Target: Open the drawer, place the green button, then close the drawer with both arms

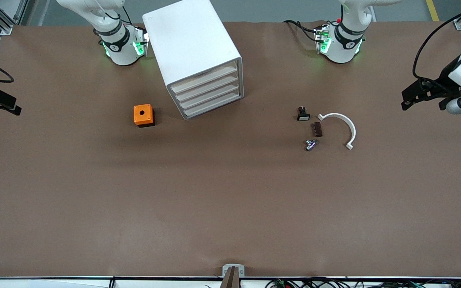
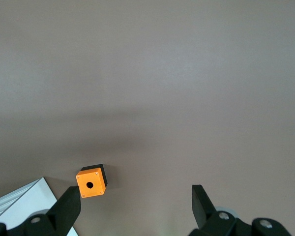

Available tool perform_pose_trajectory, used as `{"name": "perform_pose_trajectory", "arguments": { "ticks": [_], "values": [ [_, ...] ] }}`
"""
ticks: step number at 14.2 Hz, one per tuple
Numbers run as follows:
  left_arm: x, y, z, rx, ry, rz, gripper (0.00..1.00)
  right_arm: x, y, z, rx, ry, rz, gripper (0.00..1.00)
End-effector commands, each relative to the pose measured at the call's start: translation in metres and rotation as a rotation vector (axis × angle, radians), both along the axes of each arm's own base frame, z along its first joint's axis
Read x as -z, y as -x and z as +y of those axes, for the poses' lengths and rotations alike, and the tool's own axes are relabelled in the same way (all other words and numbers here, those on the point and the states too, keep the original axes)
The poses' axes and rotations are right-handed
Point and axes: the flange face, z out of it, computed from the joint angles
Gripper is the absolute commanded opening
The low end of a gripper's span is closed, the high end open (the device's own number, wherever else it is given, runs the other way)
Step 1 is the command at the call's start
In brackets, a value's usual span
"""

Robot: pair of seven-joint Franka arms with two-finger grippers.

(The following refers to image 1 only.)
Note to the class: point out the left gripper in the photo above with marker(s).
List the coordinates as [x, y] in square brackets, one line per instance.
[445, 77]

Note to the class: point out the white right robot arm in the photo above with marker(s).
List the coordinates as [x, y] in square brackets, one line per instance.
[120, 50]

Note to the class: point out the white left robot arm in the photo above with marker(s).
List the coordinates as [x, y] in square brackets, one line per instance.
[340, 50]

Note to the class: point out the orange button box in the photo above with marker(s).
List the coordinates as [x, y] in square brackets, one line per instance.
[142, 116]

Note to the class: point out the brown terminal block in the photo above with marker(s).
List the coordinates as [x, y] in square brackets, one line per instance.
[317, 129]

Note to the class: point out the silver metal fitting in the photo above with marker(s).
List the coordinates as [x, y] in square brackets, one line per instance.
[310, 145]

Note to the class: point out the white curved plastic bracket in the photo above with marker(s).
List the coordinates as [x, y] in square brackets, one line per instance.
[353, 132]

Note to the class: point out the black switch with white face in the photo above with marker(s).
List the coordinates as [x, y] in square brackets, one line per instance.
[303, 116]

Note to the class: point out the white table edge rail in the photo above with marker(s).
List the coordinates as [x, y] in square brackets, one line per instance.
[54, 283]

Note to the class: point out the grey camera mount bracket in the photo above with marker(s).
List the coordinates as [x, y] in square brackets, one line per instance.
[233, 276]

